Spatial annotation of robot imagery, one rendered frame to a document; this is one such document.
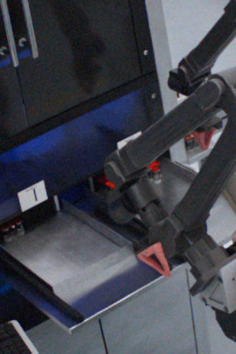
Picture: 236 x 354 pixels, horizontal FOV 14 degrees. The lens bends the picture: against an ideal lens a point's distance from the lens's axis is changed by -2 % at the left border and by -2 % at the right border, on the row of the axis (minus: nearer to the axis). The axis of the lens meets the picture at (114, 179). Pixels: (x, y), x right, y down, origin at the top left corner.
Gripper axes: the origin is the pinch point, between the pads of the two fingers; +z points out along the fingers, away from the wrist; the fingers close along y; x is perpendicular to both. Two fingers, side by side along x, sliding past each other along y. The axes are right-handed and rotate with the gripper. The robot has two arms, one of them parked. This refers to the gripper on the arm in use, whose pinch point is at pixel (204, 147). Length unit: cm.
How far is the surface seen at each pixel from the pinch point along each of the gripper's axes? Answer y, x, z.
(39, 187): 26.3, 37.9, 5.9
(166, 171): 26.2, -4.9, 20.7
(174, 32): 281, -206, 113
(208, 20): 278, -234, 113
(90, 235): 16.0, 30.7, 20.8
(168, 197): 14.5, 4.0, 20.5
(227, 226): -10.0, 2.5, 20.1
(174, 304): 25, -1, 70
